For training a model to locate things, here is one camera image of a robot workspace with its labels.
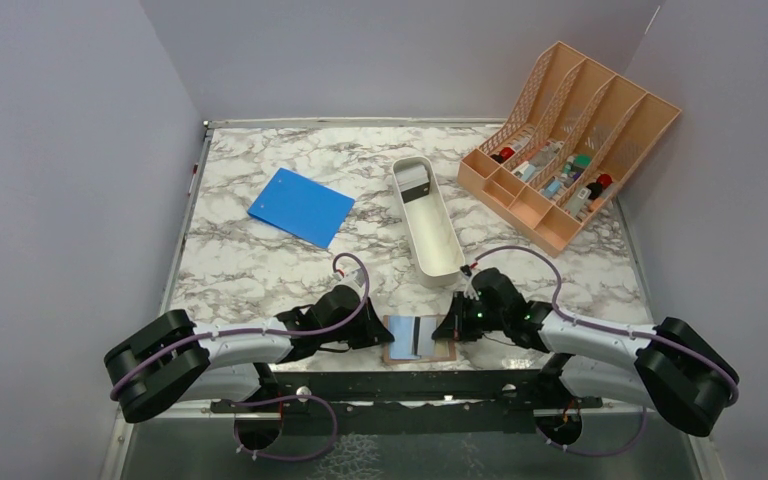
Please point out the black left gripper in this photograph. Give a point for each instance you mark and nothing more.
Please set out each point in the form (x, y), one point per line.
(374, 332)

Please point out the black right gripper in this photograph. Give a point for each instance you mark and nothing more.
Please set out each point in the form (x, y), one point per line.
(455, 327)

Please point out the silver card with black stripe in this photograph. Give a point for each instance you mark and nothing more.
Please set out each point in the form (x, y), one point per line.
(414, 339)

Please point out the tan leather card holder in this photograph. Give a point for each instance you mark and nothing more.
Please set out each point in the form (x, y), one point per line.
(445, 349)

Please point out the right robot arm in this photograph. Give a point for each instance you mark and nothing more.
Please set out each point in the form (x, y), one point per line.
(668, 368)

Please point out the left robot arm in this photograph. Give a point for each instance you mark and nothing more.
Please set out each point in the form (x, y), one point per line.
(174, 359)

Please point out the white oblong plastic tray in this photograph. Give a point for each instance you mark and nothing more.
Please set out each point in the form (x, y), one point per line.
(436, 251)

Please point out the blue folder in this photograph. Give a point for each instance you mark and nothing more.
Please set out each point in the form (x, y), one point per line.
(301, 207)

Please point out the red cap bottle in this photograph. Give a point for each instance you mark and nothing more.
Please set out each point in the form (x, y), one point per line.
(597, 187)

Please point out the green cap bottle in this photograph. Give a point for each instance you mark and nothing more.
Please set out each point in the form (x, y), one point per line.
(577, 163)

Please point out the orange desk organizer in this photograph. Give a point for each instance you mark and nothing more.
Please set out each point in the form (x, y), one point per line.
(570, 104)

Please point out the black mounting rail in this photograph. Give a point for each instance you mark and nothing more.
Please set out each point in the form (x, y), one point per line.
(487, 400)

